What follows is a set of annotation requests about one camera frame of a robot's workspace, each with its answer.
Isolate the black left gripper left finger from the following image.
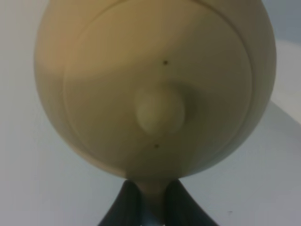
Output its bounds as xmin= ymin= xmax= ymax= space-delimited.
xmin=98 ymin=180 xmax=145 ymax=226

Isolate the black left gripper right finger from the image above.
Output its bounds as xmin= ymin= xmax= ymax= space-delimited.
xmin=164 ymin=180 xmax=217 ymax=226

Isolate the beige teapot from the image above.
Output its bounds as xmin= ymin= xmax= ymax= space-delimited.
xmin=34 ymin=0 xmax=276 ymax=211

